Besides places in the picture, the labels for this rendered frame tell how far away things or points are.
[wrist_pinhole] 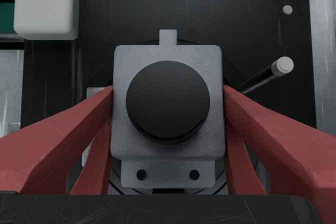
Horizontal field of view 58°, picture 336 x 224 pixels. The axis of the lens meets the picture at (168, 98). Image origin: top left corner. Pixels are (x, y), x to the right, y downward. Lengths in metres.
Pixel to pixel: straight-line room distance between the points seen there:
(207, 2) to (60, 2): 0.12
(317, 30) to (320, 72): 0.04
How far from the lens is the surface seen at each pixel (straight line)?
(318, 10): 0.31
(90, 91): 0.22
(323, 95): 0.29
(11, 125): 0.28
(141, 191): 0.23
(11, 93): 0.34
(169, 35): 0.17
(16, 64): 0.34
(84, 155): 0.22
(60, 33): 0.25
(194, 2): 0.27
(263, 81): 0.18
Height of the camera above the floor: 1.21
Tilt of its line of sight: 84 degrees down
